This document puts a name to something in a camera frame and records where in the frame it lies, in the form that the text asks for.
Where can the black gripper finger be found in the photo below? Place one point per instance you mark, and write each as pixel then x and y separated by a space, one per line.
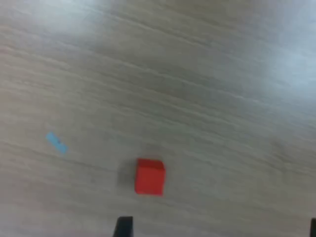
pixel 124 227
pixel 313 228

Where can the red cube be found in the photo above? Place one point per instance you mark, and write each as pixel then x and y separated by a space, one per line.
pixel 149 177

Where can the blue tape piece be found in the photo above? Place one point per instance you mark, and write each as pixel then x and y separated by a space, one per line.
pixel 56 143

